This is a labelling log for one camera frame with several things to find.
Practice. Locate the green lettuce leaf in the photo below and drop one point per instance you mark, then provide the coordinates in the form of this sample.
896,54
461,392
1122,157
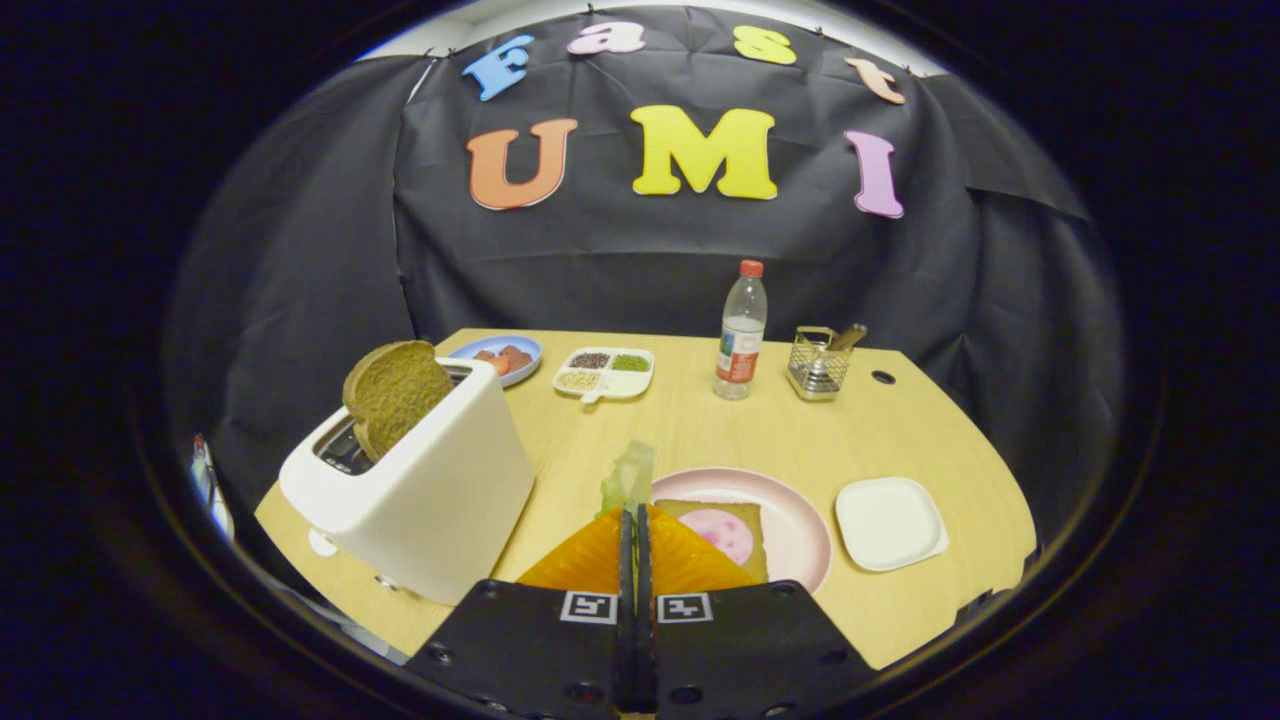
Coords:
630,480

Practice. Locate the brown toast slice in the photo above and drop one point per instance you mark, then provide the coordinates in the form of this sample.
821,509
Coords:
395,395

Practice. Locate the brown bread slice with ham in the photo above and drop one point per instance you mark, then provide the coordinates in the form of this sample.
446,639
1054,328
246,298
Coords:
690,510

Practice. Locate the white bottle with red cap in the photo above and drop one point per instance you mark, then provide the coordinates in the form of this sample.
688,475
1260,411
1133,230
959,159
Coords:
205,480

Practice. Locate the pink ham slice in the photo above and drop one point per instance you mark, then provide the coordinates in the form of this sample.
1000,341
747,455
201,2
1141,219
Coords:
730,535

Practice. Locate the white toaster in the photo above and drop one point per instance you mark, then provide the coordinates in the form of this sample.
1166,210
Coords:
440,500

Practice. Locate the orange round food piece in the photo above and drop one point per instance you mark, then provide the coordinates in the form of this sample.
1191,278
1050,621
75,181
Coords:
497,365

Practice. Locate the white divided seed dish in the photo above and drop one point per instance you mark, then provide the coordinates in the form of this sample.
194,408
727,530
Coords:
620,385

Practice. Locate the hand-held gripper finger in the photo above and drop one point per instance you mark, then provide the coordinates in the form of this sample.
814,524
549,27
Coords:
645,570
627,570

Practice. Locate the blue plate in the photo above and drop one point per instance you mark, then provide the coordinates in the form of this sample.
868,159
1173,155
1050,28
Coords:
458,350

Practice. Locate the clear plastic water bottle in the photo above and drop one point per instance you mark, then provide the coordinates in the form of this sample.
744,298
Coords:
740,340

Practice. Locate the white square plate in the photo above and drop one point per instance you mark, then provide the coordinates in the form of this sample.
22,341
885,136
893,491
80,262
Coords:
890,525

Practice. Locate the brown meat piece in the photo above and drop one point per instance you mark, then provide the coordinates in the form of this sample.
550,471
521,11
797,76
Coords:
518,358
482,355

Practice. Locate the pink plate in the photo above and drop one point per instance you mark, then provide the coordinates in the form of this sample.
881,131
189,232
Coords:
790,520

